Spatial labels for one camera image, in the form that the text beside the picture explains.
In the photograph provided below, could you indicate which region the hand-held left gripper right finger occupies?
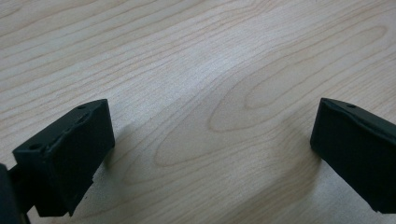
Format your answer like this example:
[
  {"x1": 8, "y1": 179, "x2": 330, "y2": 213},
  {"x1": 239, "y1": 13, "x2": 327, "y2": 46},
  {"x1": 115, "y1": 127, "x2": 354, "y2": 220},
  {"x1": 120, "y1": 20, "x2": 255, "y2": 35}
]
[{"x1": 309, "y1": 97, "x2": 396, "y2": 215}]

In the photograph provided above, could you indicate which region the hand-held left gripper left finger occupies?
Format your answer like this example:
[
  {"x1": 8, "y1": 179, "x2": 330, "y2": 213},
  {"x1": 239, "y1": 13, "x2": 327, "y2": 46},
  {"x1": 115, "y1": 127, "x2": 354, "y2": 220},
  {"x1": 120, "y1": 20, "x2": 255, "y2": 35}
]
[{"x1": 12, "y1": 98, "x2": 116, "y2": 218}]

